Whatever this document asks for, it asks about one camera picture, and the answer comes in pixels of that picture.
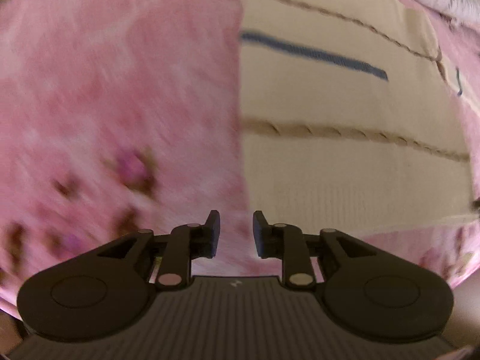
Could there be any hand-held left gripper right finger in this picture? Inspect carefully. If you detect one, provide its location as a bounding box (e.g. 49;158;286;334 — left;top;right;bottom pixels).
252;210;380;291

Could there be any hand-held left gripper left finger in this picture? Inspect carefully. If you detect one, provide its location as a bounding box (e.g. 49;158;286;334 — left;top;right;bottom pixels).
94;210;222;291

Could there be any cream white towel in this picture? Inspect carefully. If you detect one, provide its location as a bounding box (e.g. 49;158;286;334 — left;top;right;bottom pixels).
163;0;475;241

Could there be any pink floral blanket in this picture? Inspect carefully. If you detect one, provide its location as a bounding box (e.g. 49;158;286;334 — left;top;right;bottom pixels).
0;0;480;316

